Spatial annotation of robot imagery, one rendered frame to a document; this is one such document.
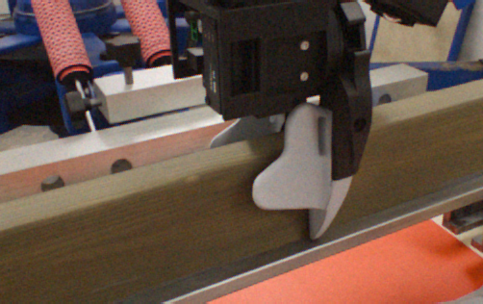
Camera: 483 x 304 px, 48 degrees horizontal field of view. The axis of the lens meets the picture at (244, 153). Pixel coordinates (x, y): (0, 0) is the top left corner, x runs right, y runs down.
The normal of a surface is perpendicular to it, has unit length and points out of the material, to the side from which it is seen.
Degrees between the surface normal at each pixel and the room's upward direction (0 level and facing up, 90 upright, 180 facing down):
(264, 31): 90
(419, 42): 80
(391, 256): 0
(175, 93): 90
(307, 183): 84
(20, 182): 90
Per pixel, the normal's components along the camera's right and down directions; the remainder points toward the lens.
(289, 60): 0.46, 0.40
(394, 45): -0.87, 0.07
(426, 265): -0.03, -0.88
